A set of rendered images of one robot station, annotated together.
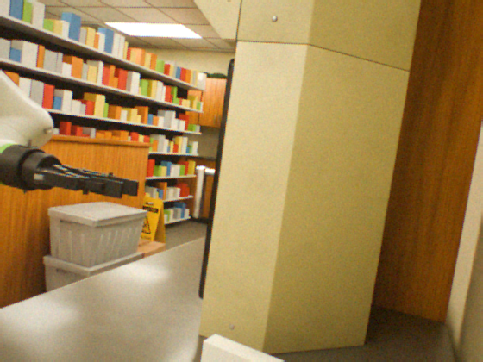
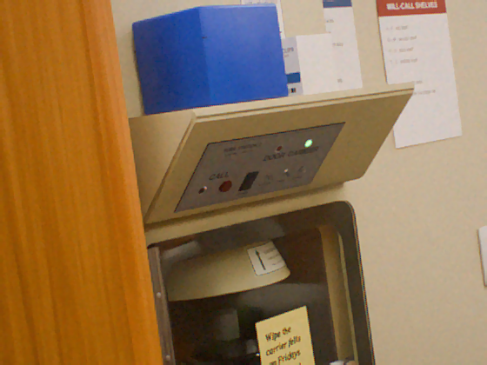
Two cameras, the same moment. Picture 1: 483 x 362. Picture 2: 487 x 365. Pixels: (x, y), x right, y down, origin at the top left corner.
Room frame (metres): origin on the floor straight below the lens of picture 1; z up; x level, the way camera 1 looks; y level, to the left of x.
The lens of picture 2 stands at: (1.86, 0.49, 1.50)
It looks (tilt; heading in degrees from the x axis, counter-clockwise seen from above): 3 degrees down; 203
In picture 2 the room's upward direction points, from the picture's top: 8 degrees counter-clockwise
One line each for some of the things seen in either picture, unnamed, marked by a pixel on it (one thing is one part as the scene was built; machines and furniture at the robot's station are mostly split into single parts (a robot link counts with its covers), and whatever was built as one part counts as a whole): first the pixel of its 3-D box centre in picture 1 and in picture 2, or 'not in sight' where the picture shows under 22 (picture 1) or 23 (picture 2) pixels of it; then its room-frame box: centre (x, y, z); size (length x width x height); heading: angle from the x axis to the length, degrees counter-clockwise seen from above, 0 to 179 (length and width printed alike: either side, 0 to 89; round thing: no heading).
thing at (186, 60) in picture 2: not in sight; (210, 59); (0.90, 0.01, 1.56); 0.10 x 0.10 x 0.09; 69
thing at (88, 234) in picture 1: (98, 232); not in sight; (2.95, 0.96, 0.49); 0.60 x 0.42 x 0.33; 159
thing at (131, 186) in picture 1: (122, 185); not in sight; (0.82, 0.23, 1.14); 0.07 x 0.01 x 0.03; 70
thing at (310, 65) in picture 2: not in sight; (300, 66); (0.79, 0.05, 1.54); 0.05 x 0.05 x 0.06; 66
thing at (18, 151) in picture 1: (26, 165); not in sight; (0.88, 0.45, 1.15); 0.09 x 0.06 x 0.12; 160
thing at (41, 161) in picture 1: (53, 173); not in sight; (0.85, 0.38, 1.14); 0.09 x 0.08 x 0.07; 70
